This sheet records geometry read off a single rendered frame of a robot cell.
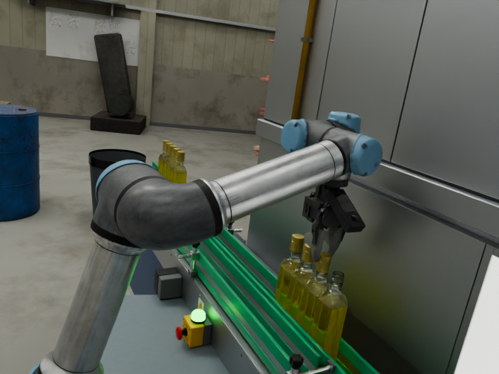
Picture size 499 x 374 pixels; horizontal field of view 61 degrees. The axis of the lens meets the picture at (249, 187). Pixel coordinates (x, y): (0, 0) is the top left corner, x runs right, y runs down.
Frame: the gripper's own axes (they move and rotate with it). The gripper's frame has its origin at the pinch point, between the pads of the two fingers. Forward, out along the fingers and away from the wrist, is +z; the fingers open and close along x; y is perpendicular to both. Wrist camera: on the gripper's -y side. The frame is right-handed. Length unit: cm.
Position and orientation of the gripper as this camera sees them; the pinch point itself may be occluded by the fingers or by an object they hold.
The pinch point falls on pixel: (324, 257)
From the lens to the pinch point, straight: 107.2
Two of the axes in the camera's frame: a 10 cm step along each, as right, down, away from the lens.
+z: -1.3, 9.5, 2.8
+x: -8.7, 0.3, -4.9
